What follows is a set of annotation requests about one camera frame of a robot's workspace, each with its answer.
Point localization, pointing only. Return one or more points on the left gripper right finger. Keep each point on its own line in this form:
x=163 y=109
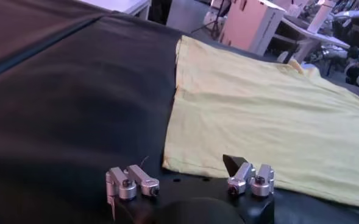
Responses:
x=243 y=179

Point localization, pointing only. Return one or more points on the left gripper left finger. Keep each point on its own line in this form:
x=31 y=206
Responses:
x=127 y=188

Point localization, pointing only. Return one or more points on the yellow-green t-shirt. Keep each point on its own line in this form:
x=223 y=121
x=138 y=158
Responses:
x=258 y=121

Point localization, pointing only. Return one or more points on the black table cover cloth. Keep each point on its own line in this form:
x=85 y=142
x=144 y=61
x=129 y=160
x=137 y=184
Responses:
x=30 y=24
x=75 y=106

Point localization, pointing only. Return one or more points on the tall white cardboard box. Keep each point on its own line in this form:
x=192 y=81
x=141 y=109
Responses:
x=249 y=24

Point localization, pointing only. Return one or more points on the white standing desk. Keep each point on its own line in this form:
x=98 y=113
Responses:
x=307 y=36

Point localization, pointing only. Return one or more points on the white work table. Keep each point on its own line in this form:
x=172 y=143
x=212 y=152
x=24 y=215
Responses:
x=121 y=4

